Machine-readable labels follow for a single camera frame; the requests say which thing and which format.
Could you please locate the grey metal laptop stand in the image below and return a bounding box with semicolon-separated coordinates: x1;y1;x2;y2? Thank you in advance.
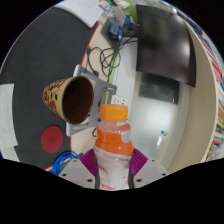
65;64;118;137

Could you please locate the patterned paper cup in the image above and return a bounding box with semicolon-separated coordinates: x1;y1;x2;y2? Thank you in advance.
42;75;95;126

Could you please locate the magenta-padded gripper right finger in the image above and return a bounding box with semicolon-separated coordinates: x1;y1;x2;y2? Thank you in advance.
128;148;169;189

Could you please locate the orange-capped drink bottle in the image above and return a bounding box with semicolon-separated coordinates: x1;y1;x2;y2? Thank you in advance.
93;103;135;191

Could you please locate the flat round red coaster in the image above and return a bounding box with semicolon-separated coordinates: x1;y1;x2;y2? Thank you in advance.
40;125;64;154

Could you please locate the black computer monitor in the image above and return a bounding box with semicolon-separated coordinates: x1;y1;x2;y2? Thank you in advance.
135;4;197;88

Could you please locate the white wall socket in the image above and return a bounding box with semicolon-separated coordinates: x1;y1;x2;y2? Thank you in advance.
111;95;129;106

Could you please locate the black cable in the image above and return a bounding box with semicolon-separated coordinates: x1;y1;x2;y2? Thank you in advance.
86;36;138;78

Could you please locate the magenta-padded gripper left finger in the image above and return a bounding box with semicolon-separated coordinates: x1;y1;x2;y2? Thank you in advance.
59;148;99;190

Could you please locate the small blue box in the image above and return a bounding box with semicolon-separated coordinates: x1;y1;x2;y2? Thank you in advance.
108;22;124;42

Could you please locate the white paper sheet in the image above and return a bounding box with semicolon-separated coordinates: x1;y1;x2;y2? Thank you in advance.
0;144;21;163
0;83;19;149

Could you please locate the white open notebook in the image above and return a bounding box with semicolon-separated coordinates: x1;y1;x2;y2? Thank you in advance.
54;0;111;29

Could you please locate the black desk mat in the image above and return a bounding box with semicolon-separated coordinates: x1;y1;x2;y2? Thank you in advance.
0;6;101;169

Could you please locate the blue coiled cable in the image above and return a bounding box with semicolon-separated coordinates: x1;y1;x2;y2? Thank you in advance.
51;150;80;176

